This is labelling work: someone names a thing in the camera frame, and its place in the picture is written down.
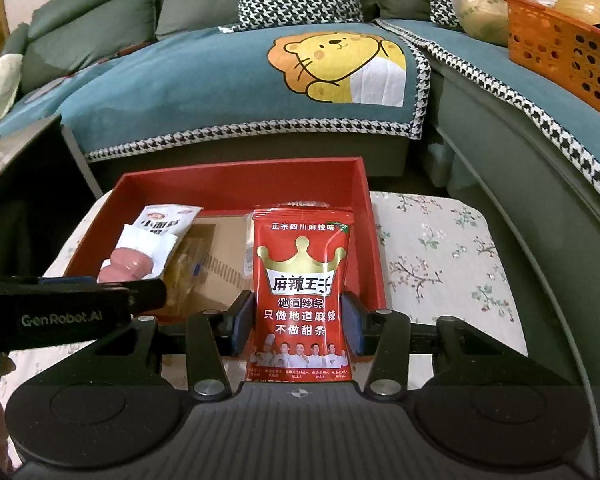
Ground red spicy strip packet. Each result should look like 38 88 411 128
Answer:
244 203 356 386

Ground red cardboard box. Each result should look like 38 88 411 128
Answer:
62 156 387 359

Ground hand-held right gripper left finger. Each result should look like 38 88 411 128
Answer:
80 292 255 402

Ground plain teal sofa cover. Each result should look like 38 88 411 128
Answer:
0 52 111 153

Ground teal lion print sofa cover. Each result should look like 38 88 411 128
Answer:
375 17 600 216
60 22 432 163

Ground clear yellow crisps packet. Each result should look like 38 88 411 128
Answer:
162 220 253 313

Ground green sofa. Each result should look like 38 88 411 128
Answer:
0 0 600 391

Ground white sausage snack packet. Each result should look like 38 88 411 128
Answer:
96 203 204 283

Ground dark side table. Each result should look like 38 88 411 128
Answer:
0 112 103 281

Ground clear plastic bag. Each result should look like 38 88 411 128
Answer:
451 0 567 46

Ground orange plastic basket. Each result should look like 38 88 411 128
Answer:
500 0 600 127

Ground pale cloth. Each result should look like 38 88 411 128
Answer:
0 52 25 133

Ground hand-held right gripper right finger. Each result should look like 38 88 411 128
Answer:
341 292 524 402

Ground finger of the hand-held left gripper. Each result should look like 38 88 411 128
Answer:
97 279 168 317
39 275 101 287

